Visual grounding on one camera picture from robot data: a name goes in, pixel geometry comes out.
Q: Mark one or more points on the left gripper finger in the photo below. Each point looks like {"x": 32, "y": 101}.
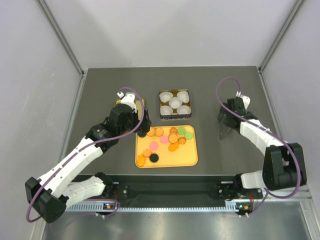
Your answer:
{"x": 141, "y": 129}
{"x": 146, "y": 122}

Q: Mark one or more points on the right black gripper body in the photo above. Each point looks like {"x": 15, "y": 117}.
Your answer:
{"x": 228, "y": 114}

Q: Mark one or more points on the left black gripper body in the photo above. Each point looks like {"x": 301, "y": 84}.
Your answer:
{"x": 133, "y": 121}

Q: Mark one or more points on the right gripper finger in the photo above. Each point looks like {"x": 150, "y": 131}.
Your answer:
{"x": 221, "y": 114}
{"x": 231, "y": 122}

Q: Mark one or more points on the metal serving tongs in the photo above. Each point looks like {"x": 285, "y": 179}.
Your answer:
{"x": 224, "y": 131}

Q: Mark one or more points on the orange swirl cookie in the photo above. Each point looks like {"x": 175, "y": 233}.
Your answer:
{"x": 173, "y": 130}
{"x": 182, "y": 140}

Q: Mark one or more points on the orange round biscuit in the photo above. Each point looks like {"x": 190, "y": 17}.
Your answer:
{"x": 173, "y": 138}

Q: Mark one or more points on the green sandwich cookie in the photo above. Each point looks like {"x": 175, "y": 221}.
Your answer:
{"x": 181, "y": 131}
{"x": 189, "y": 135}

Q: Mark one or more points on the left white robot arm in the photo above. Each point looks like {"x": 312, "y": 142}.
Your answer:
{"x": 52, "y": 193}

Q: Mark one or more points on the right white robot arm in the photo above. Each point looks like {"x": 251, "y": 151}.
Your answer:
{"x": 283, "y": 171}

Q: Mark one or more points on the black sandwich cookie top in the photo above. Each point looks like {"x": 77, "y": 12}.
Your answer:
{"x": 141, "y": 134}

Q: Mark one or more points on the black sandwich cookie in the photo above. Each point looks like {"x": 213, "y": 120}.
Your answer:
{"x": 153, "y": 157}
{"x": 141, "y": 134}

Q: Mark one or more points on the orange dotted biscuit left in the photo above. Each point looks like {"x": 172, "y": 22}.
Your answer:
{"x": 151, "y": 132}

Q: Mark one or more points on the orange dotted biscuit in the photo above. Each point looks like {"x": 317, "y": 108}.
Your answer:
{"x": 159, "y": 132}
{"x": 151, "y": 132}

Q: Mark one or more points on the orange dotted biscuit right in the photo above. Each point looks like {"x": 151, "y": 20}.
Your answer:
{"x": 159, "y": 132}

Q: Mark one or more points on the gold tin lid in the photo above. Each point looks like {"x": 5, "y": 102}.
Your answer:
{"x": 140, "y": 102}

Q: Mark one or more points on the pink sandwich cookie lower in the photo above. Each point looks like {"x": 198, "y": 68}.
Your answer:
{"x": 153, "y": 146}

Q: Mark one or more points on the peach round scalloped cookie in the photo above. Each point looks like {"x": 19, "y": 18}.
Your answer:
{"x": 147, "y": 153}

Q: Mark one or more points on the front-left white paper cup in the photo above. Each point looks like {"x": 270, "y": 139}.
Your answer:
{"x": 166, "y": 110}

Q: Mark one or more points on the yellow plastic tray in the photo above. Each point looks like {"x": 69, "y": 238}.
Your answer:
{"x": 185, "y": 156}

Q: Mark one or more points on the black sandwich cookie bottom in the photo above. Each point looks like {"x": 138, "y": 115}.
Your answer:
{"x": 153, "y": 157}

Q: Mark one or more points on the orange fish cookie left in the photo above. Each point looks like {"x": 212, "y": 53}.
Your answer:
{"x": 140, "y": 161}

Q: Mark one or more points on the orange fish cookie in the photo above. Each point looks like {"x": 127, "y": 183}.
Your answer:
{"x": 174, "y": 146}
{"x": 140, "y": 161}

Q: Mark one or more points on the back-left white paper cup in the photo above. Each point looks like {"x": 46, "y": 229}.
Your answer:
{"x": 165, "y": 96}

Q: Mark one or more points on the square cookie tin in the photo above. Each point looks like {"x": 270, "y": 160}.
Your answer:
{"x": 175, "y": 116}

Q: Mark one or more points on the orange fish cookie right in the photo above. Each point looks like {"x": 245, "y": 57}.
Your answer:
{"x": 174, "y": 146}

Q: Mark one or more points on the centre white paper cup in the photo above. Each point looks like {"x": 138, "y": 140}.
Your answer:
{"x": 175, "y": 103}

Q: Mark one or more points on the front-right white paper cup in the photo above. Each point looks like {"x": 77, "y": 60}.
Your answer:
{"x": 183, "y": 110}

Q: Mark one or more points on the back-right white paper cup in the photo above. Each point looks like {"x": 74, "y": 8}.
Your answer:
{"x": 183, "y": 96}

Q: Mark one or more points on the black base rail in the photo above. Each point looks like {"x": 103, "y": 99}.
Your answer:
{"x": 171, "y": 193}

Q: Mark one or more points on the left aluminium frame post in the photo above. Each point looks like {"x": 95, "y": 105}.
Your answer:
{"x": 60, "y": 35}

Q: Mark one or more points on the aluminium frame post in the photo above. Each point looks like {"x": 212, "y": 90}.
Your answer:
{"x": 60, "y": 35}
{"x": 298, "y": 4}

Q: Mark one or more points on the right aluminium frame post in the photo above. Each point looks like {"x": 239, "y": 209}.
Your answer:
{"x": 298, "y": 4}

